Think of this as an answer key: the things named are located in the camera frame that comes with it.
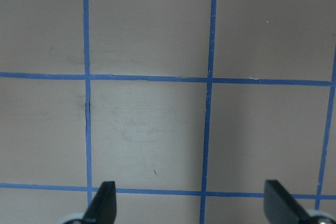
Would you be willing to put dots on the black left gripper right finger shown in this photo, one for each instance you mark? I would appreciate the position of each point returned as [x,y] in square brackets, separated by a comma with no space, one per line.
[280,207]

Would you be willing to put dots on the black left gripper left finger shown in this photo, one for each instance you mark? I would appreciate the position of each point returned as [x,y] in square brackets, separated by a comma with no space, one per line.
[102,209]

